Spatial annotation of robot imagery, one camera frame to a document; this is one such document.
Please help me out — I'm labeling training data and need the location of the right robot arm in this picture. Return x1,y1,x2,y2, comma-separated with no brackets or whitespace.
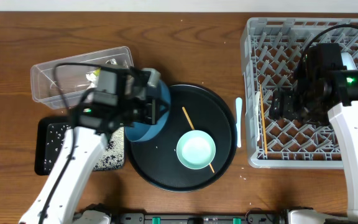
269,44,358,223

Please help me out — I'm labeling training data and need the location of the black rectangular tray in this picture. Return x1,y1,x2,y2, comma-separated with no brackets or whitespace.
34,116,129,175

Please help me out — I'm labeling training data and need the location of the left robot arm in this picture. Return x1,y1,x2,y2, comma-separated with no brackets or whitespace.
19,65,170,223

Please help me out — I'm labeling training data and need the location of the clear plastic waste bin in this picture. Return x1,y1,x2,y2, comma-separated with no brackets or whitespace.
30,46,133,110

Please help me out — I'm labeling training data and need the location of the grey plastic dishwasher rack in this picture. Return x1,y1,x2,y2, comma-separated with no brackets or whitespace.
241,17,358,169

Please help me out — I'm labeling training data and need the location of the short wooden chopstick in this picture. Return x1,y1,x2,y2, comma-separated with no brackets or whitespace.
181,106,216,174

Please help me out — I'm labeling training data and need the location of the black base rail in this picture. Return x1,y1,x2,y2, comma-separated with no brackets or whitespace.
73,203,287,224

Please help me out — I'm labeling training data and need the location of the light green bowl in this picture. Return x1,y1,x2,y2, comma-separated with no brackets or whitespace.
175,129,217,170

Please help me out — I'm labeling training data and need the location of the round black serving tray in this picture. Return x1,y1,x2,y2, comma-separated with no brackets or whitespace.
127,84,237,192

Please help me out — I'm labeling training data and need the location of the light blue saucer plate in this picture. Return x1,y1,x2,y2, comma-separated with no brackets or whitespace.
341,52,356,70

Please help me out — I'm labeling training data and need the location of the long wooden chopstick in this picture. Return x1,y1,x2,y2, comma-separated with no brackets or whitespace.
259,84,268,155

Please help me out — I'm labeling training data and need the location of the white napkin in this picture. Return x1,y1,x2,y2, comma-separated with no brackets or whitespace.
86,73,99,89

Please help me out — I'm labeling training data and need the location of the yellow green snack wrapper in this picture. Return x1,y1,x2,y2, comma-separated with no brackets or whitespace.
93,58,118,77

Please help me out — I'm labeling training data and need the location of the dark blue plate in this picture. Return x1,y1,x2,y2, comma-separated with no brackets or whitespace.
124,80,171,142

